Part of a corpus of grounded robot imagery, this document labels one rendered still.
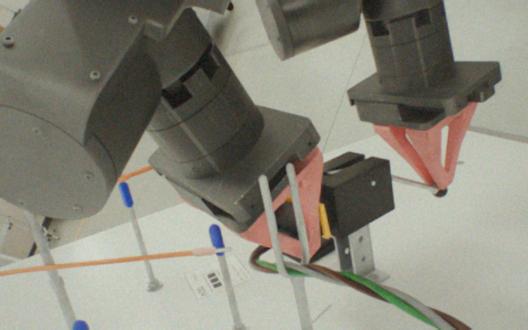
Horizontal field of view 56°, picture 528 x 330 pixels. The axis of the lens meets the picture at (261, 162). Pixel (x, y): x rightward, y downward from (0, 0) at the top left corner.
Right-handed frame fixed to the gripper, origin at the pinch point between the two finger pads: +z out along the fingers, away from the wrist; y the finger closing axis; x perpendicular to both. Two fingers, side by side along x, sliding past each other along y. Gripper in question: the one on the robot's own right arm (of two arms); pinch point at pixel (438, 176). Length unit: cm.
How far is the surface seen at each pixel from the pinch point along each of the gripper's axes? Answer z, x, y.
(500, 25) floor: 36, 138, -81
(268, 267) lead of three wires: -7.7, -20.3, 5.7
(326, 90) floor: 61, 126, -173
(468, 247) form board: 3.8, -3.1, 4.2
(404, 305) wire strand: -9.2, -19.6, 14.6
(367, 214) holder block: -3.3, -10.1, 2.1
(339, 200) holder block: -5.7, -12.0, 2.1
